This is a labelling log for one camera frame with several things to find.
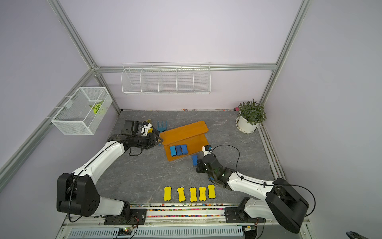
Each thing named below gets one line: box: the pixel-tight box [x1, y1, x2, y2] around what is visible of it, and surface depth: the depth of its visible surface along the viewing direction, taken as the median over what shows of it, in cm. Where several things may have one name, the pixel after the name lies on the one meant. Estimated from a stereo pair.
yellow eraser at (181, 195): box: [177, 186, 187, 203], surface depth 80 cm
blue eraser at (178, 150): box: [175, 144, 183, 157], surface depth 96 cm
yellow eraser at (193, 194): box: [189, 187, 198, 203], surface depth 80 cm
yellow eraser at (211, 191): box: [207, 184, 216, 199], surface depth 82 cm
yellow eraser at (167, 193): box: [163, 186, 172, 201], surface depth 81 cm
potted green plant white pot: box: [235, 98, 267, 134], surface depth 96 cm
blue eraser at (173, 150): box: [170, 145, 177, 156], surface depth 96 cm
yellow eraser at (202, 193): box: [198, 186, 207, 201], surface depth 80 cm
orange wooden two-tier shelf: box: [159, 120, 209, 162], surface depth 94 cm
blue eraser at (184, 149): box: [182, 144, 189, 155], surface depth 97 cm
